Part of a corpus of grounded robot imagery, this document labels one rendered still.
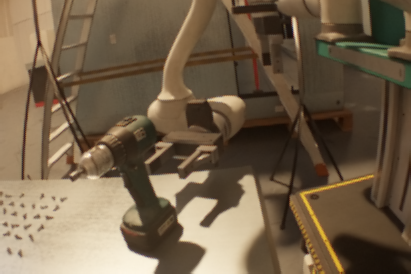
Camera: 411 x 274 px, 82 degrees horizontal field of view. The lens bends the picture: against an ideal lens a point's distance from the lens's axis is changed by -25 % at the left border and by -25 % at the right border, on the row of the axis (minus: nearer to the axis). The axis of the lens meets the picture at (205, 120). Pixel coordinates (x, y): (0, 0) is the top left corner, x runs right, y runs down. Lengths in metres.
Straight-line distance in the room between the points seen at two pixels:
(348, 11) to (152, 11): 1.86
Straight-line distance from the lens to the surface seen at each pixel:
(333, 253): 0.99
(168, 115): 0.87
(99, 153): 0.45
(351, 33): 0.96
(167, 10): 2.50
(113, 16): 2.64
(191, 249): 0.56
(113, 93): 2.72
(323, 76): 2.62
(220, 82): 2.51
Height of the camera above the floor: 1.03
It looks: 18 degrees down
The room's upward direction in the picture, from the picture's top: 8 degrees counter-clockwise
